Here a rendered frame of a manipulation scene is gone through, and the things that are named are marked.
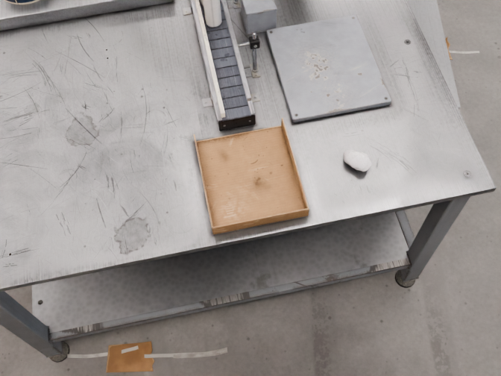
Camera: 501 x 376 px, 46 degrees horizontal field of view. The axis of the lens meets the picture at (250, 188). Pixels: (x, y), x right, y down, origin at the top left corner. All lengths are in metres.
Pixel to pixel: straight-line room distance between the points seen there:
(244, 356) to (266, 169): 0.90
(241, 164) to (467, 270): 1.21
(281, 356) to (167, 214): 0.91
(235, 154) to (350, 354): 1.00
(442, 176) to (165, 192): 0.76
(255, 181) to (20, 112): 0.75
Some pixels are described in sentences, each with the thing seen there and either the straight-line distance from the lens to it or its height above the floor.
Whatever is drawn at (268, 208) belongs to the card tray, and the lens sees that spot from 1.57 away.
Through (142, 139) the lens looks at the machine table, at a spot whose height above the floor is 0.83.
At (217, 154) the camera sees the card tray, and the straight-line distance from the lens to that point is 1.66.
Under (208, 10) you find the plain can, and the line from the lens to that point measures 1.85.
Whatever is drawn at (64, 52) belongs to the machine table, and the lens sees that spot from 2.00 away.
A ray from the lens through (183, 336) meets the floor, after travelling 2.33.
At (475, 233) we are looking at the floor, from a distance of 2.61.
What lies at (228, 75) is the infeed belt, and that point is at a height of 0.88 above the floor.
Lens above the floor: 2.24
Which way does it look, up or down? 61 degrees down
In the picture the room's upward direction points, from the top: 3 degrees counter-clockwise
